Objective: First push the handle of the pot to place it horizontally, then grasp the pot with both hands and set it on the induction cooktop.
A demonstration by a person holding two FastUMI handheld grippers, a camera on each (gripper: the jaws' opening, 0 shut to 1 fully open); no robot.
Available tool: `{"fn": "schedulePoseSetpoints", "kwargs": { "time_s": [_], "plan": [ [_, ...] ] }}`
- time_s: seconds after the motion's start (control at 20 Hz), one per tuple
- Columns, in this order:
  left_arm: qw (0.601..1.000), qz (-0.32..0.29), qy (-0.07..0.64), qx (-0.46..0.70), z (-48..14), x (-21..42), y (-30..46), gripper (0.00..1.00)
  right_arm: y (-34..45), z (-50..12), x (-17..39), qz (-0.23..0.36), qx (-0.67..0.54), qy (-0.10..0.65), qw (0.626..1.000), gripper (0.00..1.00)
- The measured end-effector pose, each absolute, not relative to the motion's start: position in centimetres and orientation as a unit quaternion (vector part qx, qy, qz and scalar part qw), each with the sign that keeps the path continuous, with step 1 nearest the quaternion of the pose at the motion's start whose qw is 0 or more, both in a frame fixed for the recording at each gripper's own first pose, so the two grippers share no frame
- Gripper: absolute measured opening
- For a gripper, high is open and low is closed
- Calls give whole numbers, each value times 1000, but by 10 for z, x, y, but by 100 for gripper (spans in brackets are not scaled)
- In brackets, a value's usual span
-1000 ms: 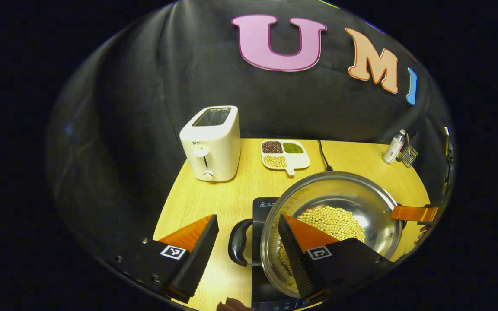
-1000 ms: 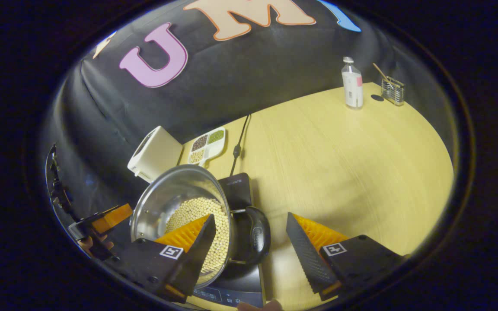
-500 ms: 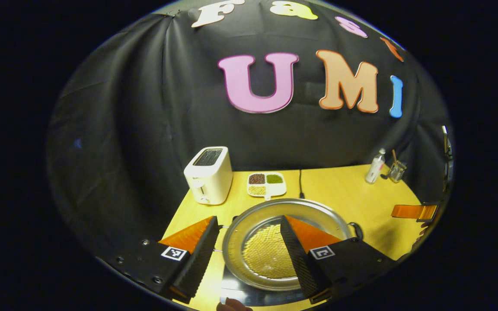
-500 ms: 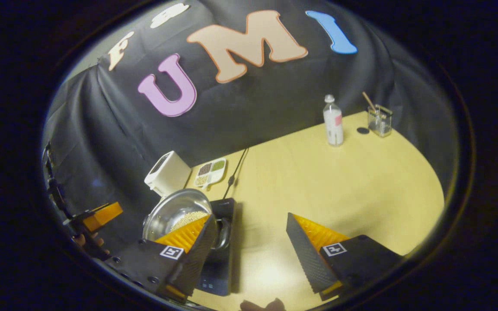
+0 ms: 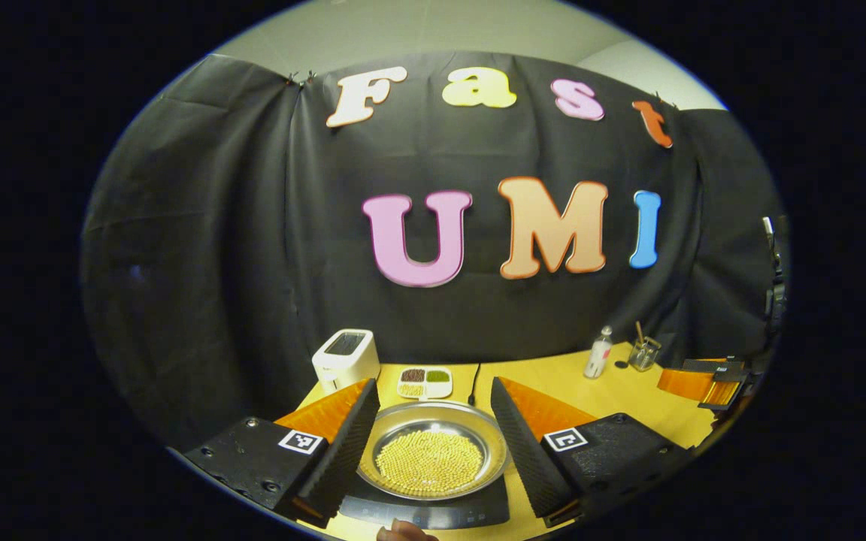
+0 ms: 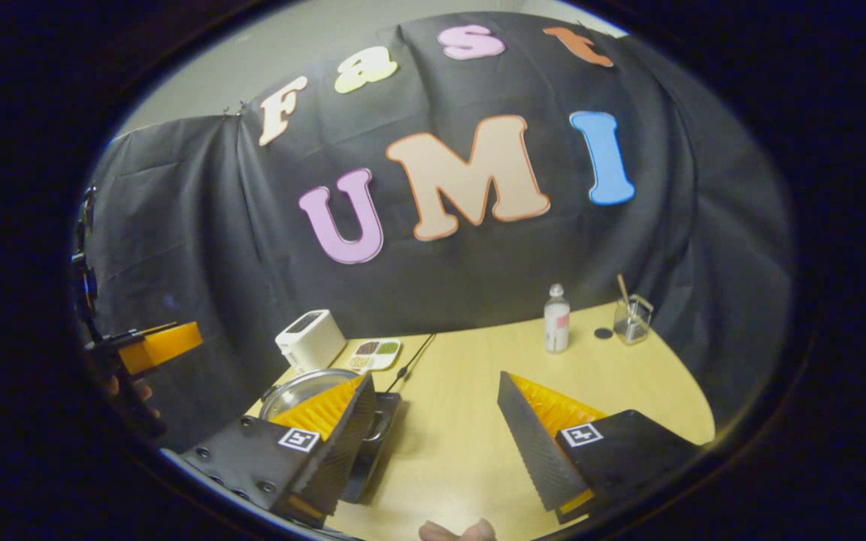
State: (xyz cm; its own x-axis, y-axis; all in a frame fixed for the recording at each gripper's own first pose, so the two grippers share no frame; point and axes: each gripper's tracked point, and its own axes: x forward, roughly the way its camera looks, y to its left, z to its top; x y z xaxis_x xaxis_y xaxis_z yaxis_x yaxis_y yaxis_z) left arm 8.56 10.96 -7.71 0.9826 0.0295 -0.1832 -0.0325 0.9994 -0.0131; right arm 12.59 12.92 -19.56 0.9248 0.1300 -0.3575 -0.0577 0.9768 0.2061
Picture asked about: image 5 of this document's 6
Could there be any metal wire utensil holder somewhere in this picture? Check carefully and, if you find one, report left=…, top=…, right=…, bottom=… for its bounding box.
left=628, top=336, right=662, bottom=372

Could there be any white divided dish of beans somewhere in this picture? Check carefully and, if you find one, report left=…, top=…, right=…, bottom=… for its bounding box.
left=397, top=366, right=453, bottom=400

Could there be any steel pot with black handles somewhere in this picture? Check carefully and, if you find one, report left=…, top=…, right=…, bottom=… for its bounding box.
left=358, top=400, right=509, bottom=502

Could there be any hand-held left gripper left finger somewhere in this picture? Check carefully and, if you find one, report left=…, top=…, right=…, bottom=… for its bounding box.
left=183, top=378, right=381, bottom=528

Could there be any clear bottle with pink label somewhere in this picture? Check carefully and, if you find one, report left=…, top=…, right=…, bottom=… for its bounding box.
left=583, top=325, right=614, bottom=379

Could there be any black induction cooktop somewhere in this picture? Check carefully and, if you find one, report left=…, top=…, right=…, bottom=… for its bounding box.
left=339, top=470, right=513, bottom=530

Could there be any pile of yellow soybeans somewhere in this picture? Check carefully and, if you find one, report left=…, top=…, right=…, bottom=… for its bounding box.
left=375, top=430, right=484, bottom=489

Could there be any white toaster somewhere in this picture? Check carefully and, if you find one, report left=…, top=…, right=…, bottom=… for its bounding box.
left=312, top=328, right=381, bottom=394

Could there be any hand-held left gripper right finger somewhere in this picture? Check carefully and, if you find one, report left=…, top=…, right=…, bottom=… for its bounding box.
left=490, top=376, right=697, bottom=528

